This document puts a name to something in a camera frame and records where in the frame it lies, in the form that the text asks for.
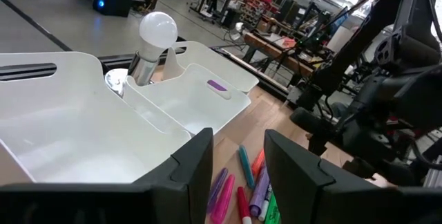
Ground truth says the magenta capped thin marker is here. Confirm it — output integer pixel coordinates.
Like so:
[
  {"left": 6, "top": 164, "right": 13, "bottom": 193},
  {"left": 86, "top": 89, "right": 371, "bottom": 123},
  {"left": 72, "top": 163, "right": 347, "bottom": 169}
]
[{"left": 236, "top": 186, "right": 253, "bottom": 224}]

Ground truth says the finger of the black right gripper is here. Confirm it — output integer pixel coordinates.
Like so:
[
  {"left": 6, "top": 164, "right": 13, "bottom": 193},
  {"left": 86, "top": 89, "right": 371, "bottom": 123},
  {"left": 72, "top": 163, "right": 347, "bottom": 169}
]
[
  {"left": 343, "top": 158, "right": 378, "bottom": 180},
  {"left": 307, "top": 134, "right": 328, "bottom": 156}
]

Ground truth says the wooden workbench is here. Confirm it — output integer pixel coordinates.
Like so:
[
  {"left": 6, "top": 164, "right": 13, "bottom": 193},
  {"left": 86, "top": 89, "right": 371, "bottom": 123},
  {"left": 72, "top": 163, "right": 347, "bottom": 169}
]
[{"left": 241, "top": 32, "right": 317, "bottom": 78}]

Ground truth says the white plastic bin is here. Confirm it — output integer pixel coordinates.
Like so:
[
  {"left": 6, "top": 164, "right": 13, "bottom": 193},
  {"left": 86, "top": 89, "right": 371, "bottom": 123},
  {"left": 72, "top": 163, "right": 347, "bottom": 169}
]
[
  {"left": 0, "top": 50, "right": 193, "bottom": 185},
  {"left": 122, "top": 63, "right": 252, "bottom": 137},
  {"left": 162, "top": 40, "right": 260, "bottom": 93}
]

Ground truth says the white light bulb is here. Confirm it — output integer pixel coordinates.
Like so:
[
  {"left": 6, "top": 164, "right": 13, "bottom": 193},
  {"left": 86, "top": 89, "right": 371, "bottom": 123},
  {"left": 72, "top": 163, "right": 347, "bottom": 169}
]
[{"left": 138, "top": 11, "right": 179, "bottom": 62}]

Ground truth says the chrome lamp base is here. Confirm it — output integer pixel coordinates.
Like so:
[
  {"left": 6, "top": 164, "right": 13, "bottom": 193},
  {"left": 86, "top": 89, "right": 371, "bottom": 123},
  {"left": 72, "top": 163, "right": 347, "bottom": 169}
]
[{"left": 104, "top": 50, "right": 160, "bottom": 97}]

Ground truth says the red parts shelf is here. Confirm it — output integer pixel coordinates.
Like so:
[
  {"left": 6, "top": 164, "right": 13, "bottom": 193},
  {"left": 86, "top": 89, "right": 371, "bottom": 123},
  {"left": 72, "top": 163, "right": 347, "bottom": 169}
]
[{"left": 240, "top": 0, "right": 289, "bottom": 28}]

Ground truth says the red-orange stubby highlighter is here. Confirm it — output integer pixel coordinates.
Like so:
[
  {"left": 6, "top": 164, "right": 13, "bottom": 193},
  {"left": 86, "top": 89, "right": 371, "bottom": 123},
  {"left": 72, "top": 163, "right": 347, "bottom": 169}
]
[{"left": 251, "top": 149, "right": 266, "bottom": 180}]

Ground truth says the green highlighter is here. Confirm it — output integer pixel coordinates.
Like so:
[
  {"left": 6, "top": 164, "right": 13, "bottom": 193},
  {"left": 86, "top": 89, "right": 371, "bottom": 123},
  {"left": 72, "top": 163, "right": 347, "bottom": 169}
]
[{"left": 264, "top": 191, "right": 281, "bottom": 224}]

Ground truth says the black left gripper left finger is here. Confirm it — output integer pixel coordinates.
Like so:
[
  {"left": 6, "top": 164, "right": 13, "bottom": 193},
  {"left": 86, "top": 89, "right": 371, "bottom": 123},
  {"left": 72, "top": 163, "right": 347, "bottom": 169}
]
[{"left": 0, "top": 127, "right": 215, "bottom": 224}]

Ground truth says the dark purple stubby highlighter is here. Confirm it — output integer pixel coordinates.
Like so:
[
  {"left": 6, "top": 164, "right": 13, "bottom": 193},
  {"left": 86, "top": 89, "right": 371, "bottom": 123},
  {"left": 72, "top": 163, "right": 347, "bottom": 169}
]
[{"left": 206, "top": 167, "right": 229, "bottom": 215}]

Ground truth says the teal slim marker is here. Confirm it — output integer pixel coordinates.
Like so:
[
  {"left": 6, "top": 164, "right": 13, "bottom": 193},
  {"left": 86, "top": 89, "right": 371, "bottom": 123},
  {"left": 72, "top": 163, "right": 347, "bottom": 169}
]
[{"left": 238, "top": 144, "right": 256, "bottom": 189}]

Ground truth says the black capped thin marker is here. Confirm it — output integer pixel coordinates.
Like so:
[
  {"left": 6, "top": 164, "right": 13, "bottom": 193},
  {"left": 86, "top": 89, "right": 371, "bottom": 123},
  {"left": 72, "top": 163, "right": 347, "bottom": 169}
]
[{"left": 258, "top": 184, "right": 273, "bottom": 222}]

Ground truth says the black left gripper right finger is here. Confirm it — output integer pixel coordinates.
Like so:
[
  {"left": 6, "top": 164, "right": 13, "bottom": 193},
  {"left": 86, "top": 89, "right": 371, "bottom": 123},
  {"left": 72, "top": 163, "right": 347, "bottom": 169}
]
[{"left": 263, "top": 129, "right": 442, "bottom": 224}]

